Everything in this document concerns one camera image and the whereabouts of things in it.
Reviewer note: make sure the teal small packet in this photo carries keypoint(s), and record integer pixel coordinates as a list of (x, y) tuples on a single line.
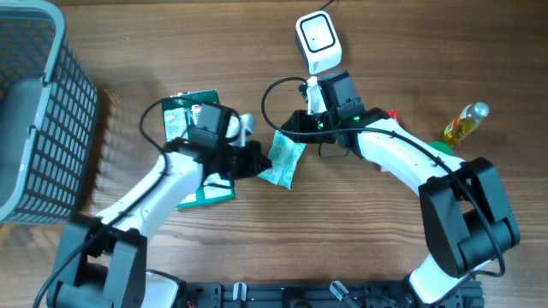
[(284, 155)]

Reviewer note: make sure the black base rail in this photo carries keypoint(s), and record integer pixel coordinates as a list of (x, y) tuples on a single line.
[(371, 294)]

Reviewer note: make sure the red stick packet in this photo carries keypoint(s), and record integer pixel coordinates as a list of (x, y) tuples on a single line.
[(393, 114)]

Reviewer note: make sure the yellow liquid bottle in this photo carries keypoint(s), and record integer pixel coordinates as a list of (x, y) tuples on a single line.
[(467, 121)]

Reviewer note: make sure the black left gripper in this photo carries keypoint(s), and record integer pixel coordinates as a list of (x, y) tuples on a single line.
[(244, 159)]

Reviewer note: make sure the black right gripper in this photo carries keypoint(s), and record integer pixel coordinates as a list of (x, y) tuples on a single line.
[(300, 133)]

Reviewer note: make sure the white barcode scanner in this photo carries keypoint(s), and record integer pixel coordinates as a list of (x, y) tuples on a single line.
[(317, 41)]

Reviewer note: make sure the green 3M package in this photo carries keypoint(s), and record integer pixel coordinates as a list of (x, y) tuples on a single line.
[(179, 115)]

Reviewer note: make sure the green lid jar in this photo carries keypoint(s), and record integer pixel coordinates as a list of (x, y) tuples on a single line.
[(441, 146)]

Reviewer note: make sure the grey plastic basket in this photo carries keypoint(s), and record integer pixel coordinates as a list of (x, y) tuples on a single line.
[(49, 112)]

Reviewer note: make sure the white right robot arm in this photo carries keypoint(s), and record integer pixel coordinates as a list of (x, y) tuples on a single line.
[(467, 220)]

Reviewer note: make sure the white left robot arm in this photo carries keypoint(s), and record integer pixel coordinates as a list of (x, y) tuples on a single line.
[(101, 260)]

